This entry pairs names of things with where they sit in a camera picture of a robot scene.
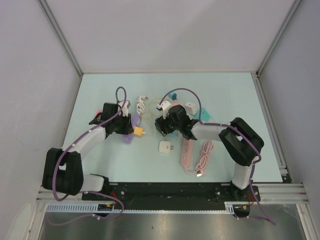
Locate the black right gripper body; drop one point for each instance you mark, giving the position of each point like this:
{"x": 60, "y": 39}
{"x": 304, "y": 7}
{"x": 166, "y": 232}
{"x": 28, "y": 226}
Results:
{"x": 170, "y": 126}

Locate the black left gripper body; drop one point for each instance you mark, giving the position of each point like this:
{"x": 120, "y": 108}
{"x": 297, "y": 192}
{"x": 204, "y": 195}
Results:
{"x": 121, "y": 124}

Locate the pink cube socket adapter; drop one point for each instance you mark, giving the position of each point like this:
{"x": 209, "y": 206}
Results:
{"x": 176, "y": 104}

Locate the teal power strip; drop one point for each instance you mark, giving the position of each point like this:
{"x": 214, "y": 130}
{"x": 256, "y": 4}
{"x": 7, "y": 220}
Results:
{"x": 203, "y": 115}

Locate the pink power strip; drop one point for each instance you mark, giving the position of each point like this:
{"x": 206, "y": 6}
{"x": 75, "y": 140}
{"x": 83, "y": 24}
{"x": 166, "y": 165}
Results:
{"x": 186, "y": 153}

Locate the white charger plug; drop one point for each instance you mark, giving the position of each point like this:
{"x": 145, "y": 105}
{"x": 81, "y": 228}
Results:
{"x": 165, "y": 147}

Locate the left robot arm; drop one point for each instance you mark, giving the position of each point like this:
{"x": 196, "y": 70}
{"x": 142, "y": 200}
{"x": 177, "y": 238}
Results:
{"x": 63, "y": 170}

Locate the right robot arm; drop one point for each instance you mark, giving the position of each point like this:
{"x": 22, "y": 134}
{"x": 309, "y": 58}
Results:
{"x": 242, "y": 143}

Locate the yellow plug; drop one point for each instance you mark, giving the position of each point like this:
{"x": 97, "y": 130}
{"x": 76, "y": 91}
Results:
{"x": 139, "y": 131}

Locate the red pink plug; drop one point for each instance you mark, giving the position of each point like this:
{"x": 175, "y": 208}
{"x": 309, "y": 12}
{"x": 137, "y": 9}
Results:
{"x": 98, "y": 112}

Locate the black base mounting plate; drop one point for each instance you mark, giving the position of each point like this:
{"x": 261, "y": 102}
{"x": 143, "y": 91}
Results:
{"x": 216, "y": 191}

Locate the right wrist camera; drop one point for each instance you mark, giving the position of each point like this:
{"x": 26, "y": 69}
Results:
{"x": 164, "y": 108}

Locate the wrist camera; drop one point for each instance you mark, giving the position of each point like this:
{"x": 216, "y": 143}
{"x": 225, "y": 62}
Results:
{"x": 124, "y": 105}
{"x": 164, "y": 108}

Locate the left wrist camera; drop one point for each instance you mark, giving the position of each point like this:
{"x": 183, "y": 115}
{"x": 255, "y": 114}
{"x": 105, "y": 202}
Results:
{"x": 124, "y": 105}

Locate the blue cable duct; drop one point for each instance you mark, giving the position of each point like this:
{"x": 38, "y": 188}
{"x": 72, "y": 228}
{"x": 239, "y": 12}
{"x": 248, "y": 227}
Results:
{"x": 104, "y": 208}

